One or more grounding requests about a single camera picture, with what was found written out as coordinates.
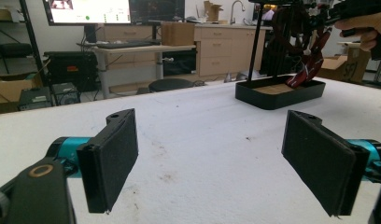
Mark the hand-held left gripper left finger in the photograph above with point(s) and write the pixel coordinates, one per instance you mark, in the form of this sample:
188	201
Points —
112	161

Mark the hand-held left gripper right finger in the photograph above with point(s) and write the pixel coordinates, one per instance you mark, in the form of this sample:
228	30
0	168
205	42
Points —
319	165

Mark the red striped bow tie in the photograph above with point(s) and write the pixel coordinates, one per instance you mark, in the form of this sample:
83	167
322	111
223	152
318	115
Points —
310	62

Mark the black rack with wooden tray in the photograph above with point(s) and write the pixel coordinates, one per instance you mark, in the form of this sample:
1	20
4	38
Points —
272	98

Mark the dark maroon bow tie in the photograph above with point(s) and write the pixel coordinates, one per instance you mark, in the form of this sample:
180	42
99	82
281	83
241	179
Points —
276	26

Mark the open cardboard box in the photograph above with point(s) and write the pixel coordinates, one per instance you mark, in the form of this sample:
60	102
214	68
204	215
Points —
344	67

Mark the black computer tower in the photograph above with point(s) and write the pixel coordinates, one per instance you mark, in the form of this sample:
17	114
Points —
65	93
34	99

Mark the white foam mat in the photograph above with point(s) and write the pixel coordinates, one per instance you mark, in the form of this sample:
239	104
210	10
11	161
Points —
194	149

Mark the black round stool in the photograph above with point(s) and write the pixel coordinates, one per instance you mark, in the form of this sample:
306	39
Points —
170	84

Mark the black equipment case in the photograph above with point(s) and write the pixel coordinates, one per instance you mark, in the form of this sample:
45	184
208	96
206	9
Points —
70	68

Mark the grey desk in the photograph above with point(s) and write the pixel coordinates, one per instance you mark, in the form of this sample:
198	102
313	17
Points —
132	49

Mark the black keyboard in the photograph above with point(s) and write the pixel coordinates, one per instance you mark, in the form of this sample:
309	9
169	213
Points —
126	44

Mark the metal sink faucet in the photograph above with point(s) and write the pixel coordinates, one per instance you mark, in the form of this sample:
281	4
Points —
237	7

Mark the flat cardboard box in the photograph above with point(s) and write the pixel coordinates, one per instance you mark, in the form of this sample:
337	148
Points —
11	90

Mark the brown cardboard box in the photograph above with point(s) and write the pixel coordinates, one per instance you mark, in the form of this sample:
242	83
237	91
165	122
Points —
177	33

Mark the beige drawer cabinet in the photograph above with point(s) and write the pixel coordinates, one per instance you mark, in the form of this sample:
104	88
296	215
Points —
216	53

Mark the black metal shelf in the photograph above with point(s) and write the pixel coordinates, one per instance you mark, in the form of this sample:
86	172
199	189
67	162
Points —
11	49

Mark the lit computer monitor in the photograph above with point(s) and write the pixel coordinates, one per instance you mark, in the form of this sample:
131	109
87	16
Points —
89	11

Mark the dark computer monitor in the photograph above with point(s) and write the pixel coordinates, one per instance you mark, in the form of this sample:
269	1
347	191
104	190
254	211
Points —
157	11

